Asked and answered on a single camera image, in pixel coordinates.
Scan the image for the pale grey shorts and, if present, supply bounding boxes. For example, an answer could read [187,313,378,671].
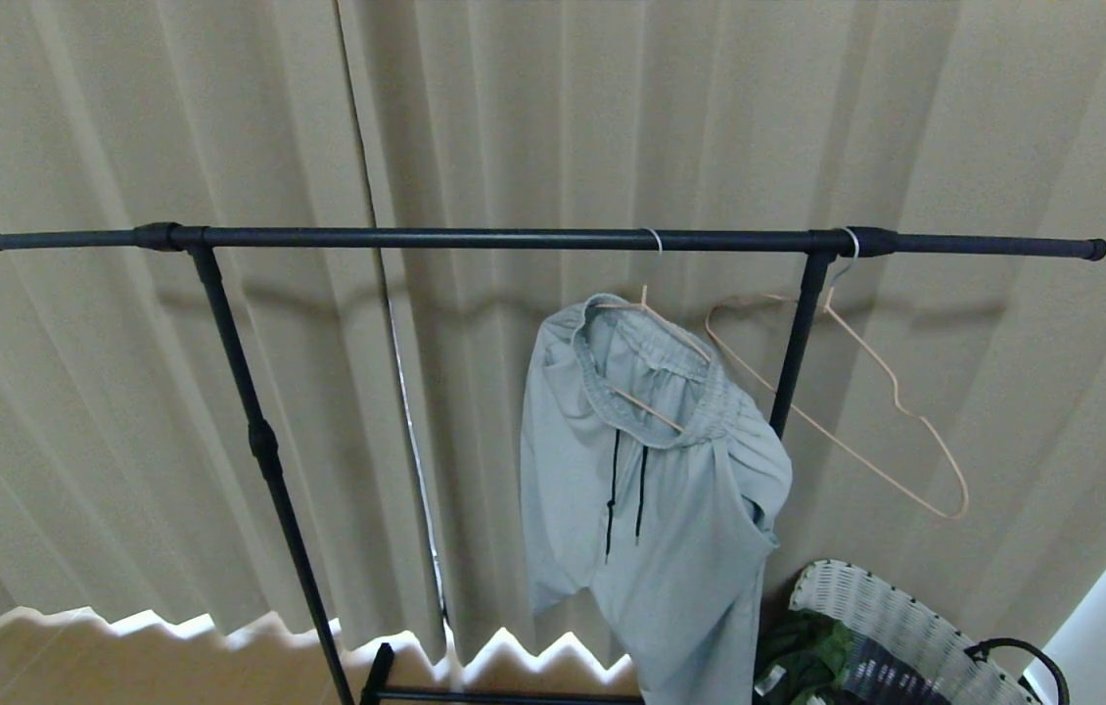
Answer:
[519,293,795,705]

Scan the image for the beige curtain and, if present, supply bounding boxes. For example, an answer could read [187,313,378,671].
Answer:
[0,0,1106,679]

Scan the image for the white laundry basket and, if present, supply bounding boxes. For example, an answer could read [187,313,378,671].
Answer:
[788,559,1072,705]

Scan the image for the pink clothes hanger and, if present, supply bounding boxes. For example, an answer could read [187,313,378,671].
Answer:
[705,228,971,521]
[594,228,714,436]

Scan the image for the black clothes rack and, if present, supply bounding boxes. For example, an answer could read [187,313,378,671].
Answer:
[0,221,1106,705]

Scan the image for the green garment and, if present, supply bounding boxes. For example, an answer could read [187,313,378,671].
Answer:
[754,611,856,705]

